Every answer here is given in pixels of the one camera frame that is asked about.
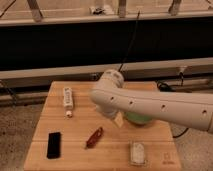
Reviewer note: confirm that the red pepper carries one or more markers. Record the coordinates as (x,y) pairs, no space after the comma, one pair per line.
(94,138)

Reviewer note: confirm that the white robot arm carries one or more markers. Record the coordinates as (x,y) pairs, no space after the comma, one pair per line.
(193,110)

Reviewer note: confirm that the green bowl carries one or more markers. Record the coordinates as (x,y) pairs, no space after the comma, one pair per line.
(137,118)

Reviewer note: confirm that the black rectangular block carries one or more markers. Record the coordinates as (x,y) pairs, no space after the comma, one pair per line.
(54,145)

